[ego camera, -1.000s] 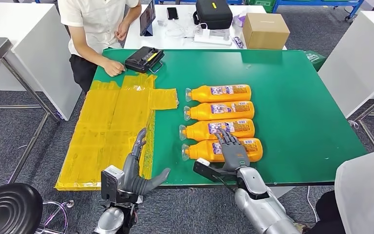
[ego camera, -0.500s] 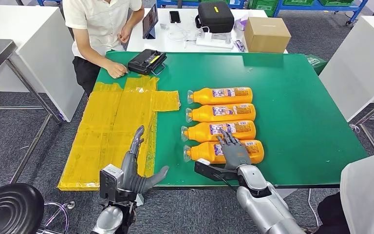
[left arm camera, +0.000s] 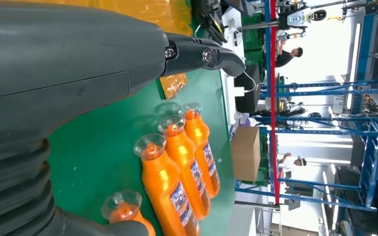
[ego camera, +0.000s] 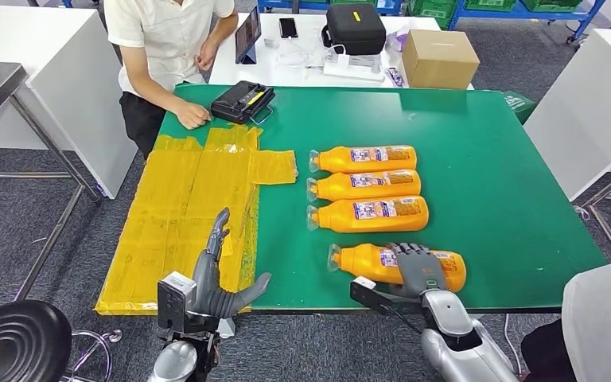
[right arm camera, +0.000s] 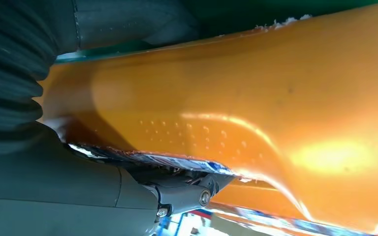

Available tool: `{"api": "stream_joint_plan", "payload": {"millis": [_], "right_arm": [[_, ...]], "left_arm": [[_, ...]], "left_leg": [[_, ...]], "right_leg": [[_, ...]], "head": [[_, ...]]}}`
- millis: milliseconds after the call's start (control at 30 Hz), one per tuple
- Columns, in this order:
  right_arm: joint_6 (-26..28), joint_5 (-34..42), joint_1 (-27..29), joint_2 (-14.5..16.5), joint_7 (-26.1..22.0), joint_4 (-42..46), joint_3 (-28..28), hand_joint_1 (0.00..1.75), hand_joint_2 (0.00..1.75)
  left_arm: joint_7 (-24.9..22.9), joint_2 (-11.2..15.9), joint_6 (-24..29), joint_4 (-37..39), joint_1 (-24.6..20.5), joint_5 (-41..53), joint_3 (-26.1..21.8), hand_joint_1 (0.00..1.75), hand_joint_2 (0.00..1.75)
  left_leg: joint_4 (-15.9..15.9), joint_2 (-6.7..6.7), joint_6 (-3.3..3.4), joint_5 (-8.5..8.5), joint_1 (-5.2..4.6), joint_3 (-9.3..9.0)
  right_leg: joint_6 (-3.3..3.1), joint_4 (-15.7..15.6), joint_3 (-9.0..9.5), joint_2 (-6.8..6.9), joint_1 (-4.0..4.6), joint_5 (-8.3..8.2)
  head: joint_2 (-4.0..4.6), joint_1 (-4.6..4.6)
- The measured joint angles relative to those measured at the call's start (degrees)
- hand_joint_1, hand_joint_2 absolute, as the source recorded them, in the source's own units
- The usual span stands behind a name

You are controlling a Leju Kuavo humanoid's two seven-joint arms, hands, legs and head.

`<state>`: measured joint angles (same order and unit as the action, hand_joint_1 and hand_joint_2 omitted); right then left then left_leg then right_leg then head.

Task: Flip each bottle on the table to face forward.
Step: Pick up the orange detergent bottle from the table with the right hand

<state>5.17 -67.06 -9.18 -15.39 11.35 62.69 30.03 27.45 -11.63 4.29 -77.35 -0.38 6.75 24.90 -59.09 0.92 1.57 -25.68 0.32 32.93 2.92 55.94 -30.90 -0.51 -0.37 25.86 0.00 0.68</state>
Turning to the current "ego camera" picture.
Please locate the person's left hand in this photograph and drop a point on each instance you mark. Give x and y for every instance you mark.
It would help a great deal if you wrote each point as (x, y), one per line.
(208, 55)

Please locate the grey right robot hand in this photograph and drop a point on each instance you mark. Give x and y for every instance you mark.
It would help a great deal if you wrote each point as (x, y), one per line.
(421, 271)

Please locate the person's right hand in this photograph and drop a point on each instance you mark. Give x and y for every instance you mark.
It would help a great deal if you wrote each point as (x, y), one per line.
(192, 115)

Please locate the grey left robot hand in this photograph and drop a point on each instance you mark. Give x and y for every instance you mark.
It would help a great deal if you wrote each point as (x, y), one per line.
(205, 290)

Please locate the black remote controller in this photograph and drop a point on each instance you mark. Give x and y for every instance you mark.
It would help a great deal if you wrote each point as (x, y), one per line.
(239, 100)

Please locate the orange detergent bottle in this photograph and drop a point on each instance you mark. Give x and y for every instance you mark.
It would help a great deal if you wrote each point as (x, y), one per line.
(337, 217)
(337, 189)
(337, 161)
(363, 261)

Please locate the person's left forearm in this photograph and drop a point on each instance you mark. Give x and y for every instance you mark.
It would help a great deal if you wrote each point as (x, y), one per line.
(225, 31)

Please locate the person's right forearm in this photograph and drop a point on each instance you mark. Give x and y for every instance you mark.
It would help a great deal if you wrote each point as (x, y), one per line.
(155, 95)

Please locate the white table foot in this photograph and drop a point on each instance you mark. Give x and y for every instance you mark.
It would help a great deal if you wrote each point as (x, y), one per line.
(226, 328)

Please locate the black tablet on stand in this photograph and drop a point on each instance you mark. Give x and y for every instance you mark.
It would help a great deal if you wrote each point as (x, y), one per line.
(247, 34)

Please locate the person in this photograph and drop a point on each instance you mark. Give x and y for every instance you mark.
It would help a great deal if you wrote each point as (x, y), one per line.
(163, 37)
(606, 316)

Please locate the small white adapter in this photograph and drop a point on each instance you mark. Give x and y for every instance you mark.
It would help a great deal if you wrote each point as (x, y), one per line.
(271, 42)

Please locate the black smartphone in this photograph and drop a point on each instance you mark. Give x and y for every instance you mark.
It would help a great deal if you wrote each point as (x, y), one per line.
(288, 27)

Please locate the yellow taped cardboard mat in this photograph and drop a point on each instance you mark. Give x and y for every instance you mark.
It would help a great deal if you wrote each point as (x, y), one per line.
(173, 211)

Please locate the white desk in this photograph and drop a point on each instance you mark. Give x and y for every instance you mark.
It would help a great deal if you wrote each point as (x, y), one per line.
(295, 79)
(590, 105)
(68, 105)

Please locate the white power strip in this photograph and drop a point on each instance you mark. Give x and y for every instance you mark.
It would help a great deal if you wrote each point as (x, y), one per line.
(353, 71)

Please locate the black carrying case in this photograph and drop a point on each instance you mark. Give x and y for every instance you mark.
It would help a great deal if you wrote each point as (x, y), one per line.
(353, 29)

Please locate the small purple packet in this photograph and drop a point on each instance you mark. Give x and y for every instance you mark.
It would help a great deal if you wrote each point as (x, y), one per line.
(395, 77)

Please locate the purple plastic bag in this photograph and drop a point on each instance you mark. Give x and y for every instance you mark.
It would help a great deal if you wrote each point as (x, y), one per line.
(398, 41)

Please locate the steel table legs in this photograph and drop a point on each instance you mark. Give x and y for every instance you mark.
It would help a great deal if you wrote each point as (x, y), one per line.
(609, 230)

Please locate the black round stool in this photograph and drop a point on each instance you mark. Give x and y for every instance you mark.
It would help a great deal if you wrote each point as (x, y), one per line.
(15, 343)

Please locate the brown cardboard box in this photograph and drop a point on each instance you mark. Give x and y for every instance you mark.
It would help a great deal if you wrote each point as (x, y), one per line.
(440, 60)

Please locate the green plastic crate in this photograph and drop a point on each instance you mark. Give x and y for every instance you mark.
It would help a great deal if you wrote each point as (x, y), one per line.
(490, 4)
(550, 4)
(432, 10)

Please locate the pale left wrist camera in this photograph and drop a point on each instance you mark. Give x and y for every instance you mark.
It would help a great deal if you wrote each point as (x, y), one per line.
(176, 295)

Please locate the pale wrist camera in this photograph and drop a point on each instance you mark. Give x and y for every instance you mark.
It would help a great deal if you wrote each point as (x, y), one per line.
(176, 295)
(368, 295)

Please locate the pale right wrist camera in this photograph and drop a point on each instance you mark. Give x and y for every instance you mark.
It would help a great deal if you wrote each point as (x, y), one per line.
(368, 295)

